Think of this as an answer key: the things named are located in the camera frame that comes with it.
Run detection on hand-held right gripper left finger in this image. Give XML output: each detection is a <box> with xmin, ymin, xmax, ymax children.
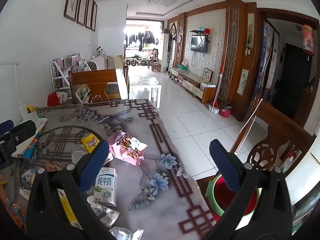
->
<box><xmin>26</xmin><ymin>139</ymin><xmax>110</xmax><ymax>240</ymax></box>

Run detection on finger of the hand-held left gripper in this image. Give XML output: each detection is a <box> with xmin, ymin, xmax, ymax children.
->
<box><xmin>0</xmin><ymin>119</ymin><xmax>15</xmax><ymax>137</ymax></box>
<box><xmin>5</xmin><ymin>120</ymin><xmax>37</xmax><ymax>153</ymax></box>

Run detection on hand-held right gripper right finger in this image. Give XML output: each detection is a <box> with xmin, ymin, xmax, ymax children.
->
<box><xmin>204</xmin><ymin>139</ymin><xmax>293</xmax><ymax>240</ymax></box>

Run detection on yellow drink carton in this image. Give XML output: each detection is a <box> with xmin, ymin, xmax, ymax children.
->
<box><xmin>81</xmin><ymin>134</ymin><xmax>100</xmax><ymax>154</ymax></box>

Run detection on white milk carton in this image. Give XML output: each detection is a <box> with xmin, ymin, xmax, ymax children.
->
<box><xmin>94</xmin><ymin>167</ymin><xmax>118</xmax><ymax>207</ymax></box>

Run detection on crushed printed paper cup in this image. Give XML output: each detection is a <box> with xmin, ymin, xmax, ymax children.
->
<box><xmin>87</xmin><ymin>195</ymin><xmax>120</xmax><ymax>228</ymax></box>

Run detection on white desk lamp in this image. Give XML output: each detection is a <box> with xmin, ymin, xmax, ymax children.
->
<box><xmin>19</xmin><ymin>104</ymin><xmax>43</xmax><ymax>130</ymax></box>

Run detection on clear plastic cup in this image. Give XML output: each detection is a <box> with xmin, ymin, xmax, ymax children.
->
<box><xmin>72</xmin><ymin>144</ymin><xmax>88</xmax><ymax>166</ymax></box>

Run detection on colourful children's book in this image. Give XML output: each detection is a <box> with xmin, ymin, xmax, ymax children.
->
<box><xmin>21</xmin><ymin>132</ymin><xmax>42</xmax><ymax>161</ymax></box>

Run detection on pink snack packet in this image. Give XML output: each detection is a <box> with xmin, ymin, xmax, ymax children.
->
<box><xmin>107</xmin><ymin>131</ymin><xmax>148</xmax><ymax>166</ymax></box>

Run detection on blue white wrapper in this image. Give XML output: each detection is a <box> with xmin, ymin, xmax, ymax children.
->
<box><xmin>21</xmin><ymin>169</ymin><xmax>38</xmax><ymax>188</ymax></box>

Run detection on red bag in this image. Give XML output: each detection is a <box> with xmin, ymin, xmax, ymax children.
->
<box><xmin>47</xmin><ymin>92</ymin><xmax>68</xmax><ymax>107</ymax></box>

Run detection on orange snack packet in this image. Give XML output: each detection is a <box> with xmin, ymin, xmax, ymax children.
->
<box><xmin>0</xmin><ymin>185</ymin><xmax>27</xmax><ymax>229</ymax></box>

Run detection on red bucket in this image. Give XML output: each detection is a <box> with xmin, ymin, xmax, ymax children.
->
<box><xmin>219</xmin><ymin>101</ymin><xmax>233</xmax><ymax>118</ymax></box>

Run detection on yellow flat box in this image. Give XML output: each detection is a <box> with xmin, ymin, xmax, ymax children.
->
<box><xmin>57</xmin><ymin>189</ymin><xmax>83</xmax><ymax>230</ymax></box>

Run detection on floral printed tablecloth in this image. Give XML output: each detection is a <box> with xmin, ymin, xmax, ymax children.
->
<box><xmin>0</xmin><ymin>99</ymin><xmax>217</xmax><ymax>240</ymax></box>

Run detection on white plastic bottle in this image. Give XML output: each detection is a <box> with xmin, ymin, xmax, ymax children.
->
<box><xmin>280</xmin><ymin>155</ymin><xmax>296</xmax><ymax>173</ymax></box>

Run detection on carved wooden chair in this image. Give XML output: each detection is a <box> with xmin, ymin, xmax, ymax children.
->
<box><xmin>230</xmin><ymin>100</ymin><xmax>317</xmax><ymax>178</ymax></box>

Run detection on white mop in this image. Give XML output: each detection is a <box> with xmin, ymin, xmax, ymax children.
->
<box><xmin>208</xmin><ymin>72</ymin><xmax>223</xmax><ymax>113</ymax></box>

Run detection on clear plastic bag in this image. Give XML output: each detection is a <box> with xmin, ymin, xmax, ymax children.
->
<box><xmin>109</xmin><ymin>226</ymin><xmax>145</xmax><ymax>240</ymax></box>

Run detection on white cabinet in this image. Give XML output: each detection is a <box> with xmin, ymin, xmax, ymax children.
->
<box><xmin>284</xmin><ymin>140</ymin><xmax>320</xmax><ymax>228</ymax></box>

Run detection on plain backed wooden chair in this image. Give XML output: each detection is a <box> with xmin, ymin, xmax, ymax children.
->
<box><xmin>68</xmin><ymin>66</ymin><xmax>129</xmax><ymax>105</ymax></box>

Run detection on long television cabinet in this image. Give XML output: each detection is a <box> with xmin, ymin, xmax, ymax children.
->
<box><xmin>168</xmin><ymin>67</ymin><xmax>217</xmax><ymax>104</ymax></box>

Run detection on white coffee table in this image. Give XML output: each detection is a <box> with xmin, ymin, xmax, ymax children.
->
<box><xmin>129</xmin><ymin>76</ymin><xmax>162</xmax><ymax>108</ymax></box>

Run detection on framed geometric picture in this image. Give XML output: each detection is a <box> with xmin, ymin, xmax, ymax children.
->
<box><xmin>202</xmin><ymin>67</ymin><xmax>213</xmax><ymax>83</ymax></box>

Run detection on grey sofa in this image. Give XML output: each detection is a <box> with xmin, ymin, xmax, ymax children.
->
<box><xmin>87</xmin><ymin>55</ymin><xmax>125</xmax><ymax>71</ymax></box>

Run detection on white balance bike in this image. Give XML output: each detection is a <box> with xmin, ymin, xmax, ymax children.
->
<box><xmin>125</xmin><ymin>57</ymin><xmax>148</xmax><ymax>67</ymax></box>

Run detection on dark entrance door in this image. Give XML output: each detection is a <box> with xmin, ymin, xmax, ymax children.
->
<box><xmin>272</xmin><ymin>42</ymin><xmax>313</xmax><ymax>120</ymax></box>

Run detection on small wooden chair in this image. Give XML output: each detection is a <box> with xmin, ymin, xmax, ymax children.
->
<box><xmin>151</xmin><ymin>49</ymin><xmax>162</xmax><ymax>73</ymax></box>

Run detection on blue patterned door curtain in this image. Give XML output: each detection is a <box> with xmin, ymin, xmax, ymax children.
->
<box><xmin>251</xmin><ymin>21</ymin><xmax>280</xmax><ymax>110</ymax></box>

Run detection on white standing air conditioner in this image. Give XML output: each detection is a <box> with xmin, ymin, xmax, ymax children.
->
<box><xmin>161</xmin><ymin>29</ymin><xmax>171</xmax><ymax>73</ymax></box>

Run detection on hanging clothes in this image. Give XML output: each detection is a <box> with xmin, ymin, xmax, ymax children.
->
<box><xmin>124</xmin><ymin>30</ymin><xmax>160</xmax><ymax>52</ymax></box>

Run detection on white wire bookshelf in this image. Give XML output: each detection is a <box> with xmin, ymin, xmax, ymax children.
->
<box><xmin>50</xmin><ymin>54</ymin><xmax>92</xmax><ymax>103</ymax></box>

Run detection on bamboo wall scroll picture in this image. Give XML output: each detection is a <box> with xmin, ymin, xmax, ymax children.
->
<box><xmin>237</xmin><ymin>69</ymin><xmax>249</xmax><ymax>96</ymax></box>

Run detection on wall mounted television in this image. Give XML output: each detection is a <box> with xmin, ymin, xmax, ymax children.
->
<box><xmin>190</xmin><ymin>35</ymin><xmax>208</xmax><ymax>53</ymax></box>

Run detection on tall wall scroll picture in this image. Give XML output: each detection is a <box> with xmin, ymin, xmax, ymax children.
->
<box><xmin>247</xmin><ymin>13</ymin><xmax>255</xmax><ymax>49</ymax></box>

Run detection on large framed wall picture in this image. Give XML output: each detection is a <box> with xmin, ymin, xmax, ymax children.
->
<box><xmin>64</xmin><ymin>0</ymin><xmax>84</xmax><ymax>22</ymax></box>

